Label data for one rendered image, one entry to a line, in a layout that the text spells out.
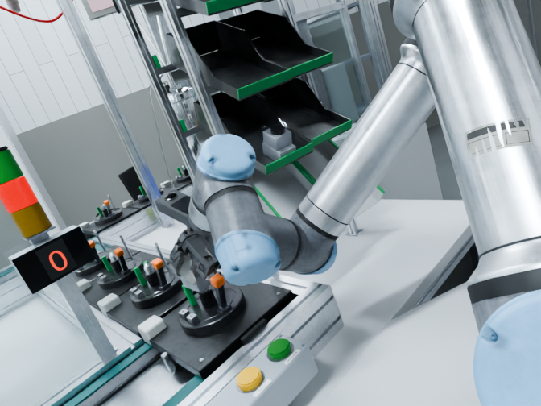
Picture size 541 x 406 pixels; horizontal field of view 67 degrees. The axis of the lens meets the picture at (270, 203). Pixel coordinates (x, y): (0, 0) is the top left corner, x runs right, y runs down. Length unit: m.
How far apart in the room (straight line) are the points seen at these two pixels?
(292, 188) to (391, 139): 0.47
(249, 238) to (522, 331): 0.30
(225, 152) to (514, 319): 0.37
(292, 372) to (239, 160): 0.35
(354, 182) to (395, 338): 0.37
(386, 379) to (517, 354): 0.47
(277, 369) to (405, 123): 0.41
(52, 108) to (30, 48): 0.57
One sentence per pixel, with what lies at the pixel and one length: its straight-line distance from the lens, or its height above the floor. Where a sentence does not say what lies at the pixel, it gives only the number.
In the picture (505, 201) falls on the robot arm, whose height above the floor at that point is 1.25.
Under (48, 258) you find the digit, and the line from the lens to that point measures 0.83.
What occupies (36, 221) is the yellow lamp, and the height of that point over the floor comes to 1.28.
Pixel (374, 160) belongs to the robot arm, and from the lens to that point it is 0.56.
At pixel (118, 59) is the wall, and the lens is 4.59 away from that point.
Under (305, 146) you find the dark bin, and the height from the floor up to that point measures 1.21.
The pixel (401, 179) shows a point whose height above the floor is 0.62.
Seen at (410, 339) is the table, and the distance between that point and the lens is 0.82.
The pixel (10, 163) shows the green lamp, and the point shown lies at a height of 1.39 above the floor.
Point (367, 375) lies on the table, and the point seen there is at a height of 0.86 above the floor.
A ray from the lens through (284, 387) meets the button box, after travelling 0.69.
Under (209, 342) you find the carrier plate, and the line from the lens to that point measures 0.80.
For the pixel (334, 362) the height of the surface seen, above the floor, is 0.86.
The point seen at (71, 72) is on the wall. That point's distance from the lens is 4.64.
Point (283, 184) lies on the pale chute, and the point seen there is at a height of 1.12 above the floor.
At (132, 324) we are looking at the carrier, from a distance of 1.01.
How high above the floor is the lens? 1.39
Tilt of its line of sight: 18 degrees down
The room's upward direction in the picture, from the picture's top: 20 degrees counter-clockwise
